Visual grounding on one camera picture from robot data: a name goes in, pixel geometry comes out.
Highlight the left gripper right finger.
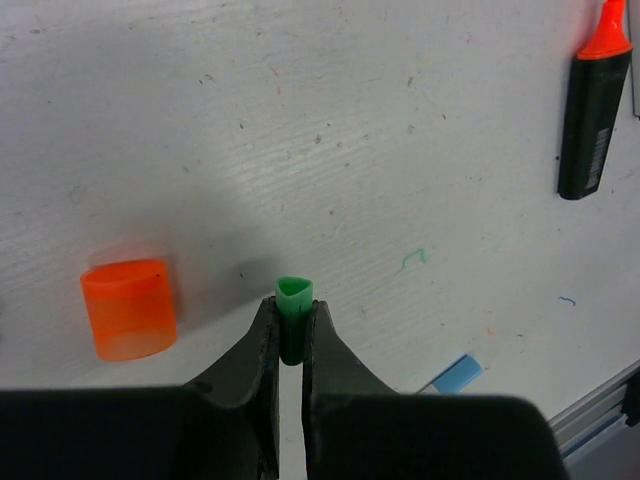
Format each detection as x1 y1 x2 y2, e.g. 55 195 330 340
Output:
301 301 569 479

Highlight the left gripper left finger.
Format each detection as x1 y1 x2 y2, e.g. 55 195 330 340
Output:
1 298 279 479

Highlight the blue cap marker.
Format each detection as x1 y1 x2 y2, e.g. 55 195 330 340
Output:
419 354 483 395

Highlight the green marker cap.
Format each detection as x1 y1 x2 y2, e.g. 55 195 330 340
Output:
275 277 314 366

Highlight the orange highlighter cap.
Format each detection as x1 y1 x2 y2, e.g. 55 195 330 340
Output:
80 259 177 362

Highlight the white black tip marker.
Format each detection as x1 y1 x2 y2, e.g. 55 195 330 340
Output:
631 45 640 118

